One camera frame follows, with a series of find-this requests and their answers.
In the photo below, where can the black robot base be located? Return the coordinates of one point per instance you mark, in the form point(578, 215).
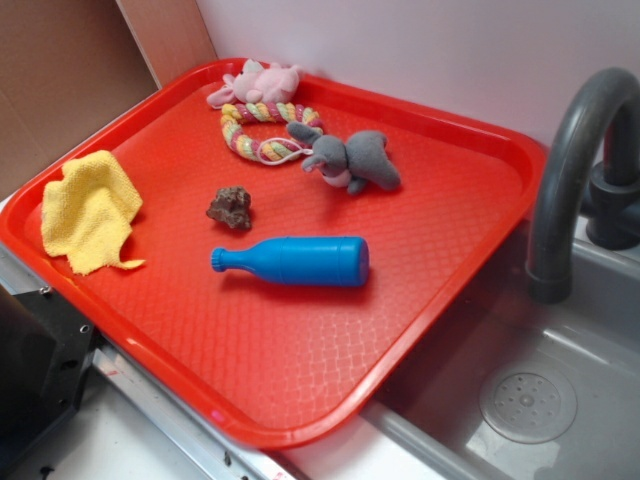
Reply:
point(47, 347)

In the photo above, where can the gray plush animal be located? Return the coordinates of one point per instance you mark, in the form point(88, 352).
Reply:
point(353, 164)

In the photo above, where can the pink plush animal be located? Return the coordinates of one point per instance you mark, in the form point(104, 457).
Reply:
point(258, 84)

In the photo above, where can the blue plastic bottle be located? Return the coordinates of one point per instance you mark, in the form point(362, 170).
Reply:
point(302, 261)

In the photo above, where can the red plastic tray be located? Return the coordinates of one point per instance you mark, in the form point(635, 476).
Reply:
point(277, 366)

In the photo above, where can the brown rock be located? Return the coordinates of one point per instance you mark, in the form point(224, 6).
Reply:
point(231, 206)

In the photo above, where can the yellow cloth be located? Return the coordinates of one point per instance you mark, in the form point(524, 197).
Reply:
point(87, 215)

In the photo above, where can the gray plastic sink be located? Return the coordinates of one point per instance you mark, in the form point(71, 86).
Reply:
point(503, 387)

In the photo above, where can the gray curved faucet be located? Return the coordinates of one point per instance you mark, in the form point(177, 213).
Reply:
point(592, 170)

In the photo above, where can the brown cardboard panel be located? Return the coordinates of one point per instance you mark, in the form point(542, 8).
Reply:
point(68, 68)

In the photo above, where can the pastel rope ring toy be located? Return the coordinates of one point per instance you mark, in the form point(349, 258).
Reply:
point(274, 151)

